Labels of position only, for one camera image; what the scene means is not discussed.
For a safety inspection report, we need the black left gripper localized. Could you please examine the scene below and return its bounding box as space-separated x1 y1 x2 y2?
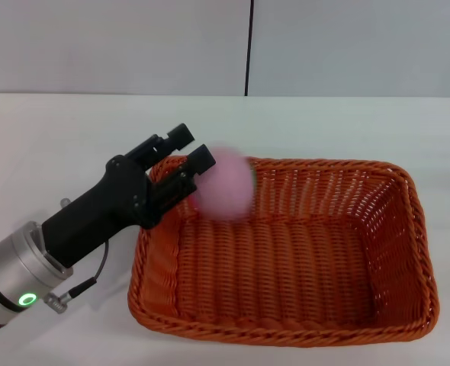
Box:
41 123 217 268

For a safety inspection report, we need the pink peach toy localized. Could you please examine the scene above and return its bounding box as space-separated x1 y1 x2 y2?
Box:
191 146 256 222

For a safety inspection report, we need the orange woven plastic basket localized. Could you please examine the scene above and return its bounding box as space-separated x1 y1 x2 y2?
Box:
127 155 440 340

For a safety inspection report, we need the black vertical wall strip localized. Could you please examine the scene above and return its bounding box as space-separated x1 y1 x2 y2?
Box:
243 0 256 97

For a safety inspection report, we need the grey gripper cable with plug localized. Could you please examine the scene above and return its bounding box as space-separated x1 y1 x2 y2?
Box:
43 239 110 314

